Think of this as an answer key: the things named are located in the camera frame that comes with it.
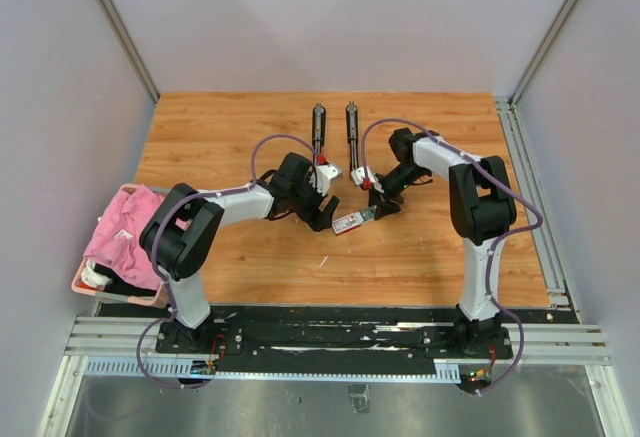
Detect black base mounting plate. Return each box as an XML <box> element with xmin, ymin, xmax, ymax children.
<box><xmin>155</xmin><ymin>306</ymin><xmax>514</xmax><ymax>376</ymax></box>

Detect small white staple tray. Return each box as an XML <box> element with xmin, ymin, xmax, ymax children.
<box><xmin>360</xmin><ymin>206</ymin><xmax>376</xmax><ymax>223</ymax></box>

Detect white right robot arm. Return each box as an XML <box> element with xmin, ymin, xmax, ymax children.
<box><xmin>360</xmin><ymin>128</ymin><xmax>517</xmax><ymax>357</ymax></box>

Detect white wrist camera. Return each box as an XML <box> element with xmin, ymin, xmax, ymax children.
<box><xmin>310</xmin><ymin>163</ymin><xmax>342</xmax><ymax>196</ymax></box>
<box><xmin>350</xmin><ymin>166</ymin><xmax>384</xmax><ymax>193</ymax></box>

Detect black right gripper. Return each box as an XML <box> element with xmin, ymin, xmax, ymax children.
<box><xmin>367</xmin><ymin>165</ymin><xmax>428</xmax><ymax>220</ymax></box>

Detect pink plastic basket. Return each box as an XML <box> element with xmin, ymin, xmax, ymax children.
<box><xmin>71</xmin><ymin>184</ymin><xmax>168</xmax><ymax>307</ymax></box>

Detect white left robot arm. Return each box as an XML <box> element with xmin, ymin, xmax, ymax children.
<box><xmin>138</xmin><ymin>152</ymin><xmax>342</xmax><ymax>353</ymax></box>

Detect pink cloth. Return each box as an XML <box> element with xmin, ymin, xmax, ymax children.
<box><xmin>83</xmin><ymin>185</ymin><xmax>164</xmax><ymax>291</ymax></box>

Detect red white staple box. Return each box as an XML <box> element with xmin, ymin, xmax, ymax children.
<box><xmin>332</xmin><ymin>212</ymin><xmax>364</xmax><ymax>236</ymax></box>

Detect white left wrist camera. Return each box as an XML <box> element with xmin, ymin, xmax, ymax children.
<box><xmin>310</xmin><ymin>163</ymin><xmax>342</xmax><ymax>196</ymax></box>

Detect black stapler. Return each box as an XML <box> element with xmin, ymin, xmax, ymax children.
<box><xmin>312</xmin><ymin>103</ymin><xmax>326</xmax><ymax>156</ymax></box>
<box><xmin>345</xmin><ymin>101</ymin><xmax>360</xmax><ymax>172</ymax></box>

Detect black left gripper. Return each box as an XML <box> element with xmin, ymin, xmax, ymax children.
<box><xmin>290</xmin><ymin>173</ymin><xmax>340</xmax><ymax>232</ymax></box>

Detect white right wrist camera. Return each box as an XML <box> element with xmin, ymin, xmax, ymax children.
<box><xmin>350</xmin><ymin>166</ymin><xmax>384</xmax><ymax>193</ymax></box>

